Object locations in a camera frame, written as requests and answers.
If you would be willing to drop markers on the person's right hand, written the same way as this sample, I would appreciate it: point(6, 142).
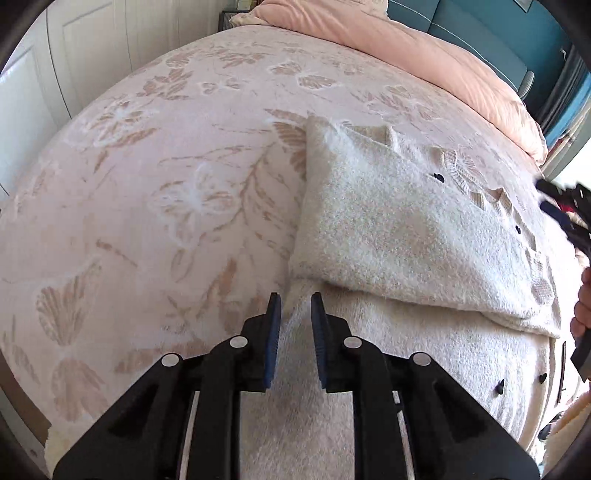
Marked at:
point(582, 304)

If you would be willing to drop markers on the cream fluffy cloth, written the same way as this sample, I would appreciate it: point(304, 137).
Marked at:
point(565, 434)

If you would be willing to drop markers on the white wardrobe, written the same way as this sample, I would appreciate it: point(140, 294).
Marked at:
point(69, 60)

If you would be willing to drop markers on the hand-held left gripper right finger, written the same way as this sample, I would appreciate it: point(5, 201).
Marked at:
point(318, 323)

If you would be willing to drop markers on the pink duvet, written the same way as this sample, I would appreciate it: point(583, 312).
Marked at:
point(415, 50)

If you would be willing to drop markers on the white fuzzy cardigan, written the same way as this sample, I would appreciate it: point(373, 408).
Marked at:
point(406, 230)

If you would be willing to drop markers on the teal headboard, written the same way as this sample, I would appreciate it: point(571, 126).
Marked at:
point(489, 32)

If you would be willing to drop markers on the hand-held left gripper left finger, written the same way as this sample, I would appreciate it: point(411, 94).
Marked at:
point(274, 323)

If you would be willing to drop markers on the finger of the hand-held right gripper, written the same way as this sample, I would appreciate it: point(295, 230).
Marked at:
point(561, 189)
point(556, 213)

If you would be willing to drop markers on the pink floral blanket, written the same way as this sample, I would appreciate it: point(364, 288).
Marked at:
point(152, 194)

